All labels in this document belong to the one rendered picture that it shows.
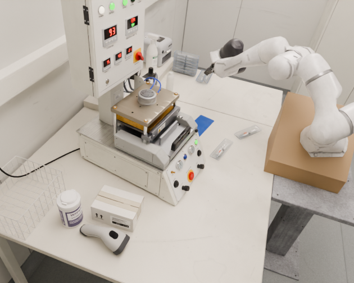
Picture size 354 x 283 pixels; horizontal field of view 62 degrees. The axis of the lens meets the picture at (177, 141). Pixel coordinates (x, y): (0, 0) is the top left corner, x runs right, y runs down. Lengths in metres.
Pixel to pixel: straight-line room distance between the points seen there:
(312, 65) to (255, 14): 2.36
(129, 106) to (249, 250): 0.76
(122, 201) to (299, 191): 0.87
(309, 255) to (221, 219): 1.14
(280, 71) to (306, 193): 0.64
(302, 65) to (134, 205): 0.87
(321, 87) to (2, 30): 1.22
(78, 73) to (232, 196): 0.86
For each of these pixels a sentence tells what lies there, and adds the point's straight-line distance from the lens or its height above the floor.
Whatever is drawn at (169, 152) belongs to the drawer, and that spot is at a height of 0.97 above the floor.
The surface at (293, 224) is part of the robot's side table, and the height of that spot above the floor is 0.36.
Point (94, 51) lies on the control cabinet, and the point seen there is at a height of 1.35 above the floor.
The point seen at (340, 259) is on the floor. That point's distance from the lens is 2.48.
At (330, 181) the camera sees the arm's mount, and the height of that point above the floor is 0.81.
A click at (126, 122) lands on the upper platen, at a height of 1.04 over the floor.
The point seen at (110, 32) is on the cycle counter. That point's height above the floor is 1.39.
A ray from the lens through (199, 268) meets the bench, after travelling 1.21.
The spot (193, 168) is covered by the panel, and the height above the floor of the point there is 0.81.
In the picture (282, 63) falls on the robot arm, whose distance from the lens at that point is 1.30.
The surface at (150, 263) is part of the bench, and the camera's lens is 1.20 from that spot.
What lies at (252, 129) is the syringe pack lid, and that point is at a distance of 1.83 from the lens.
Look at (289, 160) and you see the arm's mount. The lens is 1.57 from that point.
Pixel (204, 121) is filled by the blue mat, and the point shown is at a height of 0.75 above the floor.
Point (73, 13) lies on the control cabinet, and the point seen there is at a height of 1.46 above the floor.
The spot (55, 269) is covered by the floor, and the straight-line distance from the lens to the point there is 2.08.
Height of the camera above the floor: 1.82
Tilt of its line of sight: 41 degrees down
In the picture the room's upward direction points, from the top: 8 degrees clockwise
